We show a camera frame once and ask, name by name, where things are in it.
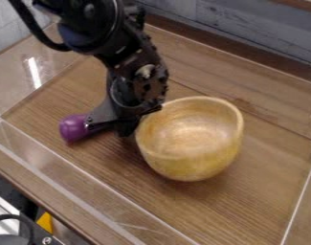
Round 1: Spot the purple toy eggplant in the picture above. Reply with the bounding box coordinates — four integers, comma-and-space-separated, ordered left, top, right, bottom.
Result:
59, 114, 92, 143

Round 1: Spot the brown wooden bowl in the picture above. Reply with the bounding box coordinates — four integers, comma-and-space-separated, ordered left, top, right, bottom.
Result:
136, 96, 244, 182

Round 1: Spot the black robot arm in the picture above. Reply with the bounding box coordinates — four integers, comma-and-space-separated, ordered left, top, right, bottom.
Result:
33, 0, 169, 142

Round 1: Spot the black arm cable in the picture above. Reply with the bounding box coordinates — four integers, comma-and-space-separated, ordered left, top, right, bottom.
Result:
7, 0, 73, 53

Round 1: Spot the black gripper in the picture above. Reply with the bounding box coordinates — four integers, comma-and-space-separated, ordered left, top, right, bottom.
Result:
84, 79, 163, 137

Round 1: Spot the yellow warning sticker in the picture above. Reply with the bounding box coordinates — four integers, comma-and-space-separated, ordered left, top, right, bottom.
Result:
36, 212, 53, 234

